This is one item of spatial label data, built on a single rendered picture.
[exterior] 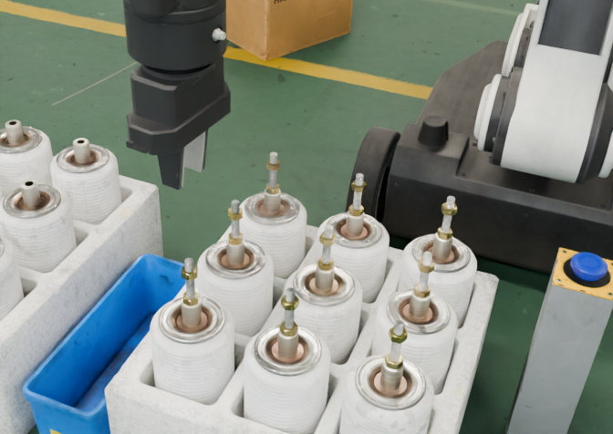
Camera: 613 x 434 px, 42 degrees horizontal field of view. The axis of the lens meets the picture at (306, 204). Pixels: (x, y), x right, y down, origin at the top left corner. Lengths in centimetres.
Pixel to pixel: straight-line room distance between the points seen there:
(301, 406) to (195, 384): 13
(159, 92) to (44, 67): 137
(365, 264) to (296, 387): 24
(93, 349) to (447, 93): 84
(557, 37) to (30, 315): 80
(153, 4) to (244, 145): 108
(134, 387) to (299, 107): 103
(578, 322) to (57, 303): 66
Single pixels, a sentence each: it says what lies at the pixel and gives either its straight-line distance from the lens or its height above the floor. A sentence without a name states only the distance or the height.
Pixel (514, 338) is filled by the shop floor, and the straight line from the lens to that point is 134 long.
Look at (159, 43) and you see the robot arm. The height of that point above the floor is 61.
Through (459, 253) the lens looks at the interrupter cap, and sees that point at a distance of 106.
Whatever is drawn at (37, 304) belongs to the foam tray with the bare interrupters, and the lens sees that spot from 110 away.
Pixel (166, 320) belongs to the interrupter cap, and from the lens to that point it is 94.
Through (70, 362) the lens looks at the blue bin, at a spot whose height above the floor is 8.
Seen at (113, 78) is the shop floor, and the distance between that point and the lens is 199.
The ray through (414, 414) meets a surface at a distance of 87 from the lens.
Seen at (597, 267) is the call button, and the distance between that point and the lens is 97.
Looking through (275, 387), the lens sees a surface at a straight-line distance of 88.
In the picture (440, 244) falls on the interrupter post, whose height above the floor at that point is 27.
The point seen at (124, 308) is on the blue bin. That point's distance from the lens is 123.
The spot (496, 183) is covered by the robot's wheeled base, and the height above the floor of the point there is 19.
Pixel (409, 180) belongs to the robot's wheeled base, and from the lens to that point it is 133.
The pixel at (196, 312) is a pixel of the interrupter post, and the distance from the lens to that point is 92.
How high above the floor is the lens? 91
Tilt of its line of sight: 36 degrees down
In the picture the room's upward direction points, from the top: 3 degrees clockwise
